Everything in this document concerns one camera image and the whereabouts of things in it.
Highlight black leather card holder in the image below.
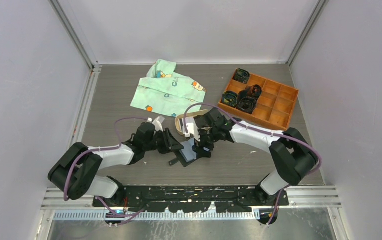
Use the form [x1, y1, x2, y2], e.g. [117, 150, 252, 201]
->
[168, 138, 197, 168]

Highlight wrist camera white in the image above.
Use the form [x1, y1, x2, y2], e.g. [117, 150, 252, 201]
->
[183, 122, 200, 142]
[147, 116, 165, 132]

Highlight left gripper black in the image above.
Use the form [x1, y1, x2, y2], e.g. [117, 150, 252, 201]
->
[144, 127, 183, 154]

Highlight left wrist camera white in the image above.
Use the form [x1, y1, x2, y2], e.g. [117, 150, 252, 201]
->
[147, 116, 165, 132]

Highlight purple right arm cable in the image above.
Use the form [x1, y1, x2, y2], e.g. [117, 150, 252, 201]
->
[182, 103, 323, 226]

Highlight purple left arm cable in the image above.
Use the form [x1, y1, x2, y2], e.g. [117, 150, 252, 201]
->
[62, 116, 150, 227]

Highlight green cartoon print cloth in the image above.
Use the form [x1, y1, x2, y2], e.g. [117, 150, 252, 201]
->
[130, 59, 207, 117]

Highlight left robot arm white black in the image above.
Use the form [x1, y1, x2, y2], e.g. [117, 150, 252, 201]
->
[48, 122, 184, 207]

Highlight beige oval tray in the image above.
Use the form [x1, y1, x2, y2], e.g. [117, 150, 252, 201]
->
[174, 110, 208, 136]

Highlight slotted metal cable duct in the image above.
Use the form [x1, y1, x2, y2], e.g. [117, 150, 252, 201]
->
[53, 209, 260, 221]

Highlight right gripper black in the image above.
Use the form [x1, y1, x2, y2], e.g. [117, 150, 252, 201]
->
[192, 126, 220, 159]

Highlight orange compartment organizer tray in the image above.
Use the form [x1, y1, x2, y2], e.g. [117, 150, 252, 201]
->
[218, 72, 299, 131]

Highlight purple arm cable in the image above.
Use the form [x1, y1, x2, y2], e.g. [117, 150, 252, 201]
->
[182, 103, 323, 226]
[62, 116, 150, 227]

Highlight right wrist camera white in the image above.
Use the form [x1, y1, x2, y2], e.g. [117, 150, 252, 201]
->
[183, 122, 200, 142]

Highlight rolled dark belt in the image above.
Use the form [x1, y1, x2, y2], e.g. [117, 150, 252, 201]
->
[232, 68, 250, 84]
[220, 91, 238, 108]

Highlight rolled dark belt back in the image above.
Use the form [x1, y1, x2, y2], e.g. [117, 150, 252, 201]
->
[232, 68, 250, 84]

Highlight rolled dark belt front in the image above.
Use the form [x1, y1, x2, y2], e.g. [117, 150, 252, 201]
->
[220, 91, 238, 108]

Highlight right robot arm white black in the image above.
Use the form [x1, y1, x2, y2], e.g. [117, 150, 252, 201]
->
[183, 107, 320, 206]

